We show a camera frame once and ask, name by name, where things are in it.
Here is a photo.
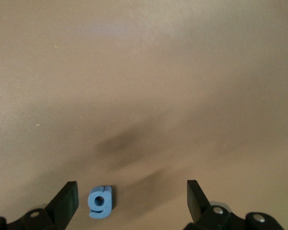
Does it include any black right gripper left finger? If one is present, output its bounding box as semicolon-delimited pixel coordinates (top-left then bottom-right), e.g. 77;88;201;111
0;181;79;230

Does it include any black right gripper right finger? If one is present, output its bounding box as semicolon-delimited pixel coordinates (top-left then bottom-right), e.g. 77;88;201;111
183;179;285;230

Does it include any blue lowercase letter g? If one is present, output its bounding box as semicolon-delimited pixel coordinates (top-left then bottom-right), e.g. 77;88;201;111
88;185;112;219

